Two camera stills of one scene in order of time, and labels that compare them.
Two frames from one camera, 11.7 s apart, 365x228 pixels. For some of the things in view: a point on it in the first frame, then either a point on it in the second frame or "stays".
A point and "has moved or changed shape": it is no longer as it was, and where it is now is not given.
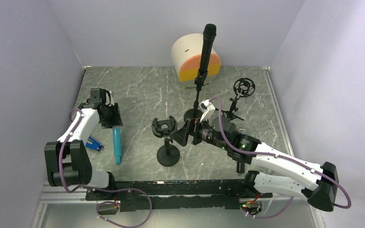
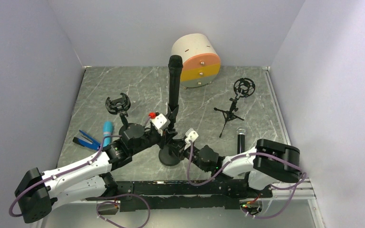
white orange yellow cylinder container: x=186 y=50 stays
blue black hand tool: x=95 y=145 stays
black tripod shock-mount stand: x=243 y=87 stays
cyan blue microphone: x=117 y=144 has moved or changed shape
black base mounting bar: x=142 y=196 stays
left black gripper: x=116 y=119 → x=167 y=135
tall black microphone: x=209 y=35 → x=175 y=65
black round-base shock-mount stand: x=168 y=155 → x=120 y=106
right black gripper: x=192 y=128 → x=177 y=146
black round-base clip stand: x=196 y=113 → x=165 y=157
